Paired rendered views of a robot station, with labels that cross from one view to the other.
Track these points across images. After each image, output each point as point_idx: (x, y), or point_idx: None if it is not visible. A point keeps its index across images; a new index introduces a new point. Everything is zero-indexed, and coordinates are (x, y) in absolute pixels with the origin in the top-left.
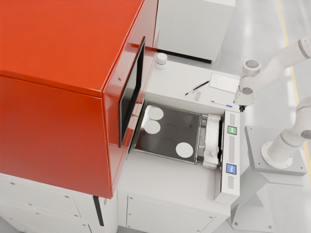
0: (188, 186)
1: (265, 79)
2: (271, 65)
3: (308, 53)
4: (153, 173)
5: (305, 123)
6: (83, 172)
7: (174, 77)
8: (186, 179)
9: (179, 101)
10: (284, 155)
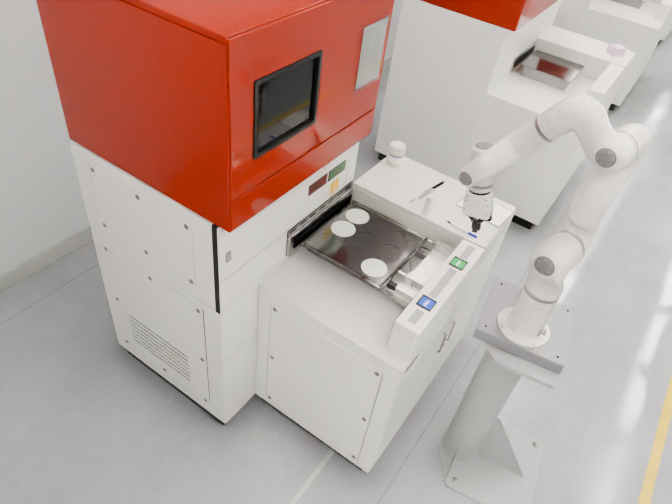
0: (358, 317)
1: (487, 161)
2: (500, 144)
3: (543, 130)
4: (317, 285)
5: (542, 247)
6: (206, 168)
7: (408, 180)
8: (361, 309)
9: (399, 210)
10: (526, 319)
